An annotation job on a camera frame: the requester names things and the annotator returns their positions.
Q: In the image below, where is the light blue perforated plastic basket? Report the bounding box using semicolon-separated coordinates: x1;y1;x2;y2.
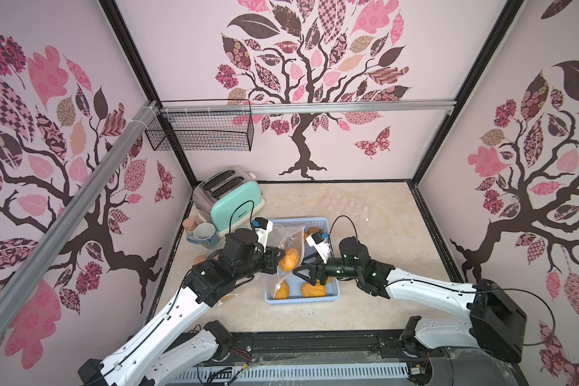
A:
264;217;340;306

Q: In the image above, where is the clear blue zipper bag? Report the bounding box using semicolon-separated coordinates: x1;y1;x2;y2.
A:
188;260;236;307

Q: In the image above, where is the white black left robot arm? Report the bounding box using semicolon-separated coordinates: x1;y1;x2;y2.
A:
78;228;286;385

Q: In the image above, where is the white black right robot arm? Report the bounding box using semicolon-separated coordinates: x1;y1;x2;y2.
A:
293;235;528;364

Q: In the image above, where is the white blue ceramic mug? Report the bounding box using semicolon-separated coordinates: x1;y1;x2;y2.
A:
187;223;219;249

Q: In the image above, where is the mint green silver toaster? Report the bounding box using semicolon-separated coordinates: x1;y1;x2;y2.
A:
192;167;265;236

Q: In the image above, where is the small pink cup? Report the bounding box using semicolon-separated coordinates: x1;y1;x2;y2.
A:
182;218;198;234

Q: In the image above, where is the white slotted cable duct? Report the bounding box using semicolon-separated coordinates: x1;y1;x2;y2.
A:
169;363;409;385

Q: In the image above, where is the black wire wall basket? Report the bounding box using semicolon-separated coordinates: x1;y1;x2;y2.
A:
146;98;255;152

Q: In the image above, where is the black base frame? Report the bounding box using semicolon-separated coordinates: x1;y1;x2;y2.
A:
176;330;528;385

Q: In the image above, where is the aluminium rail back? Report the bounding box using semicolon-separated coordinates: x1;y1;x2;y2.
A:
160;100;457;115

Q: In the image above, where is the aluminium rail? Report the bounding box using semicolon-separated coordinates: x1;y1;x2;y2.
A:
160;100;457;115
0;100;159;363

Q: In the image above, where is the aluminium rail left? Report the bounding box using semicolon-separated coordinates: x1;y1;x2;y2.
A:
0;100;159;363

